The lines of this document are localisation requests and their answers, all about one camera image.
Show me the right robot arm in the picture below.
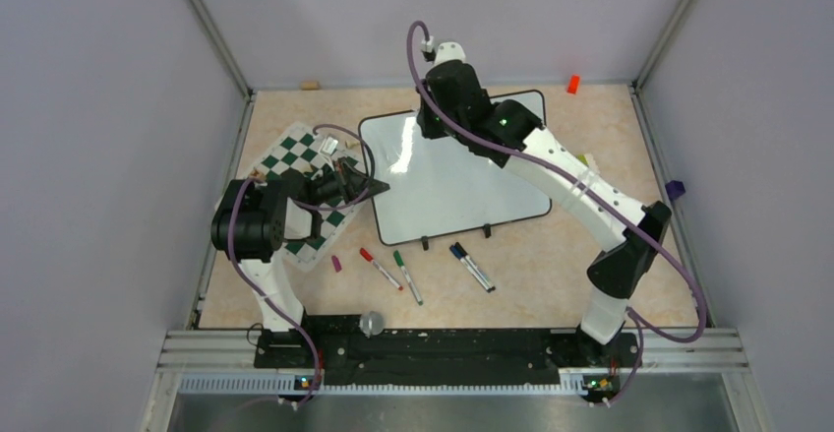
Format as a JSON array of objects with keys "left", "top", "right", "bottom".
[{"left": 418, "top": 59, "right": 672, "bottom": 365}]

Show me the green white chessboard mat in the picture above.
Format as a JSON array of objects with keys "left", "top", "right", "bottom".
[{"left": 239, "top": 122, "right": 365, "bottom": 273}]

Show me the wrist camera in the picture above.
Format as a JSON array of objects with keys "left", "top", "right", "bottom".
[
  {"left": 420, "top": 35, "right": 467, "bottom": 66},
  {"left": 319, "top": 135, "right": 339, "bottom": 157}
]

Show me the grey round knob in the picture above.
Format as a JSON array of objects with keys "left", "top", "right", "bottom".
[{"left": 359, "top": 311, "right": 385, "bottom": 338}]

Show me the pink marker cap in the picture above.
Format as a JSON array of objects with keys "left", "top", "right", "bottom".
[{"left": 330, "top": 255, "right": 342, "bottom": 273}]

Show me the whiteboard metal stand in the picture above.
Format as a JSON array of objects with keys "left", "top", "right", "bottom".
[{"left": 418, "top": 223, "right": 493, "bottom": 251}]

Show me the whiteboard with black frame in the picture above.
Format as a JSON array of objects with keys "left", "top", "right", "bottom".
[{"left": 359, "top": 110, "right": 552, "bottom": 246}]

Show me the red whiteboard marker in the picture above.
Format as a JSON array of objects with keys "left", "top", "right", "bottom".
[{"left": 359, "top": 248, "right": 403, "bottom": 291}]

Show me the black whiteboard marker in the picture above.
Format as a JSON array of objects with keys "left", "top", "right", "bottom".
[{"left": 453, "top": 242, "right": 497, "bottom": 292}]

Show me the orange toy block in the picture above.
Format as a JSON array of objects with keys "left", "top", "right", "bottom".
[{"left": 566, "top": 74, "right": 581, "bottom": 95}]

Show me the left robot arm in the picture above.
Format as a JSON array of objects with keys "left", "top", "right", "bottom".
[{"left": 209, "top": 157, "right": 390, "bottom": 367}]

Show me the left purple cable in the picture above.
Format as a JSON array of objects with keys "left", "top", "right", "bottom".
[{"left": 223, "top": 122, "right": 380, "bottom": 410}]

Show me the green whiteboard marker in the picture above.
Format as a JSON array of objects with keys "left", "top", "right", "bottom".
[{"left": 393, "top": 250, "right": 424, "bottom": 306}]

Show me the wooden cork piece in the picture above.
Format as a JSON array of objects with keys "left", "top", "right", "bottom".
[{"left": 299, "top": 81, "right": 321, "bottom": 91}]

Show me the blue whiteboard marker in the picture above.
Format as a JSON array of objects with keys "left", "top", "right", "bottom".
[{"left": 449, "top": 245, "right": 491, "bottom": 293}]

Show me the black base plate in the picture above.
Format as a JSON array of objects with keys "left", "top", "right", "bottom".
[{"left": 254, "top": 315, "right": 637, "bottom": 387}]

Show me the purple object at edge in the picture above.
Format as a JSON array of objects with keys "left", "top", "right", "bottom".
[{"left": 665, "top": 180, "right": 686, "bottom": 201}]

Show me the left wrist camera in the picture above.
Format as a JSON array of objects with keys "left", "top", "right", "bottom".
[{"left": 319, "top": 135, "right": 339, "bottom": 157}]

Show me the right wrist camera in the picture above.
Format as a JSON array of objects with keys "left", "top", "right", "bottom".
[{"left": 420, "top": 35, "right": 467, "bottom": 66}]

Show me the green white toy block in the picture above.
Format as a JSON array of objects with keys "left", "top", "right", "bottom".
[{"left": 577, "top": 154, "right": 600, "bottom": 173}]

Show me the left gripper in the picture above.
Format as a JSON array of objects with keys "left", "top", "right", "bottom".
[{"left": 305, "top": 156, "right": 388, "bottom": 208}]

